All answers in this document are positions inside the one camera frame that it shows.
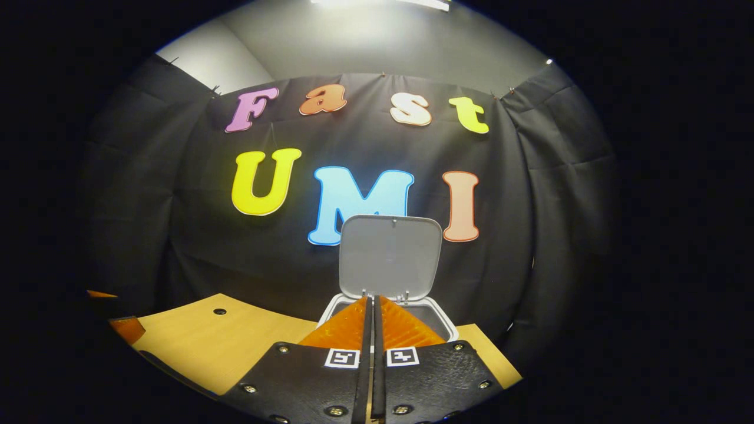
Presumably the black backdrop cloth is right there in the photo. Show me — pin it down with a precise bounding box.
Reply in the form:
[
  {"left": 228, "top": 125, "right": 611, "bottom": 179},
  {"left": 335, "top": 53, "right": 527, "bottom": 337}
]
[{"left": 80, "top": 54, "right": 622, "bottom": 366}]

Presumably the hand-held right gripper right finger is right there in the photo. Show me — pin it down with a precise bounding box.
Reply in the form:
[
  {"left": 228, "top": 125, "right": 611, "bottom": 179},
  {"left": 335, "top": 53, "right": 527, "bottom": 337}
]
[{"left": 374, "top": 294, "right": 506, "bottom": 424}]

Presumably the wooden desktop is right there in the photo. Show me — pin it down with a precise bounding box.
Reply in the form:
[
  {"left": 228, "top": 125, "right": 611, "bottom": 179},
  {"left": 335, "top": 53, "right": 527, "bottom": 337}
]
[{"left": 133, "top": 293, "right": 524, "bottom": 396}]

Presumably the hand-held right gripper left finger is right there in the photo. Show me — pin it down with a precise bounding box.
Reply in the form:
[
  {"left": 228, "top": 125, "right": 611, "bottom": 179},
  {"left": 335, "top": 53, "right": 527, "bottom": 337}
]
[{"left": 221, "top": 296, "right": 373, "bottom": 424}]

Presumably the white desktop garbage bin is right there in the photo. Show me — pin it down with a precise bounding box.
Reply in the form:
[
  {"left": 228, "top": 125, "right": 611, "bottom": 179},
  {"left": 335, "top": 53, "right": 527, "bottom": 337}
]
[{"left": 317, "top": 215, "right": 460, "bottom": 343}]

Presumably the long ceiling light panel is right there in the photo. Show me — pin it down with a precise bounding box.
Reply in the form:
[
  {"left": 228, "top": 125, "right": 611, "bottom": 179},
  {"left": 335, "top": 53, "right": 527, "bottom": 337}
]
[{"left": 311, "top": 0, "right": 451, "bottom": 11}]

